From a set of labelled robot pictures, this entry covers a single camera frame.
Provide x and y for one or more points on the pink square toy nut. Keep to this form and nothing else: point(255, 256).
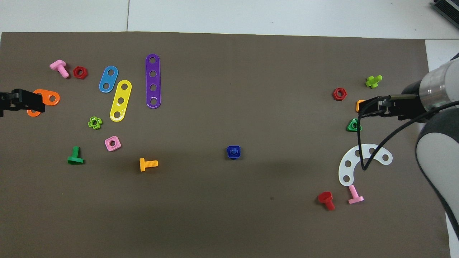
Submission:
point(107, 146)

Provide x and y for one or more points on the dark green toy screw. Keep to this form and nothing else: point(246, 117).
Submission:
point(75, 152)

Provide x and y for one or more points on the green triangle toy nut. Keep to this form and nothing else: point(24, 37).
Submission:
point(349, 128)

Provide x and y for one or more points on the blue two-hole strip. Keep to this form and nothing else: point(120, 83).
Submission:
point(108, 79)

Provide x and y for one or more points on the orange square toy nut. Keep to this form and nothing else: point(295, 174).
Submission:
point(358, 106)

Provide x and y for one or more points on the brown table mat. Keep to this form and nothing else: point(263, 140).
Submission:
point(229, 215)

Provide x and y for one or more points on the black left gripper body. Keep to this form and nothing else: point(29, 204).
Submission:
point(6, 100)

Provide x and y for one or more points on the orange toy screw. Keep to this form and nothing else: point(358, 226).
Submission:
point(150, 164)

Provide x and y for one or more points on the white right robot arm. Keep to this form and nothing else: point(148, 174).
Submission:
point(434, 157)

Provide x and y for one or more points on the white curved five-hole strip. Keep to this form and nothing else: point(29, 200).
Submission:
point(346, 171)

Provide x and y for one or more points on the pink toy screw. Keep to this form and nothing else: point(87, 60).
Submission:
point(354, 193)
point(57, 65)

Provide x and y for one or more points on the light green cross toy screw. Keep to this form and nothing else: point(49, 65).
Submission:
point(373, 82)

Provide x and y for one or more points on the red hexagon toy screw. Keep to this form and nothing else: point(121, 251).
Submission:
point(325, 197)

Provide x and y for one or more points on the red hexagon toy nut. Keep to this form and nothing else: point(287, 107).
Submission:
point(75, 72)
point(334, 94)

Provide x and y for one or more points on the purple four-hole strip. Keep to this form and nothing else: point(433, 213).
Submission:
point(153, 80)

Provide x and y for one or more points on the grey ribbed device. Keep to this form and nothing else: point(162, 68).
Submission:
point(450, 9)

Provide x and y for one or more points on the blue triangle toy screw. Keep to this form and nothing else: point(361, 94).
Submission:
point(233, 152)

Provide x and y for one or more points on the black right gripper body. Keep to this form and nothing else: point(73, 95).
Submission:
point(412, 105)

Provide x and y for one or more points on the green cross toy nut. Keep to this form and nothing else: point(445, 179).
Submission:
point(90, 123)

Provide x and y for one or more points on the yellow three-hole strip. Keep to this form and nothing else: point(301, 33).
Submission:
point(122, 93)

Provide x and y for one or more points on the orange angle bracket plate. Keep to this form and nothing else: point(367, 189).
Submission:
point(47, 92)

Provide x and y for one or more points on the blue square toy nut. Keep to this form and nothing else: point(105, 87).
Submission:
point(238, 155)

